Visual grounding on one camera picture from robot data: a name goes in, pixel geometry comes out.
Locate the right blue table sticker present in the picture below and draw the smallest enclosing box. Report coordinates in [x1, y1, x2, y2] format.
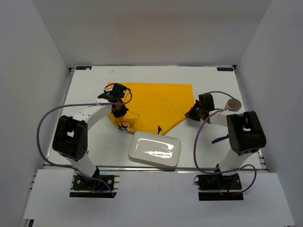
[217, 67, 234, 71]

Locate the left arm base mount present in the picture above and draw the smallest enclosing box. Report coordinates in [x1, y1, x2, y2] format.
[69, 173, 120, 199]

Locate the blue table sticker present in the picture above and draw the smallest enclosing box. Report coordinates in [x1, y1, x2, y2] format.
[217, 67, 234, 71]
[75, 66, 92, 70]

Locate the white paper cup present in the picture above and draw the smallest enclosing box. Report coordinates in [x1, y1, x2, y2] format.
[224, 98, 242, 111]

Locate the aluminium table edge rail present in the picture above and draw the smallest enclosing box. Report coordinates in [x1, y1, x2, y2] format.
[43, 164, 268, 172]

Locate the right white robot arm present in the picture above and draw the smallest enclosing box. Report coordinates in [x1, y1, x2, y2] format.
[185, 91, 267, 189]

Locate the left blue table sticker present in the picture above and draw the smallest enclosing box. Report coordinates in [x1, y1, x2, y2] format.
[75, 66, 92, 70]

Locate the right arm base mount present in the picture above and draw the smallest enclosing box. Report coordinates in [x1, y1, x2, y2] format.
[194, 174, 244, 201]

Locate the white rectangular ceramic plate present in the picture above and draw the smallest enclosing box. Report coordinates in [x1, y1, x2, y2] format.
[128, 131, 181, 167]

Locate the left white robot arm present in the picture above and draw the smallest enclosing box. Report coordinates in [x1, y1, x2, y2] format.
[52, 83, 132, 189]

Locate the yellow Pikachu cloth placemat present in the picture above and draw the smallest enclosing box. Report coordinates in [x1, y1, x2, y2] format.
[108, 82, 194, 135]

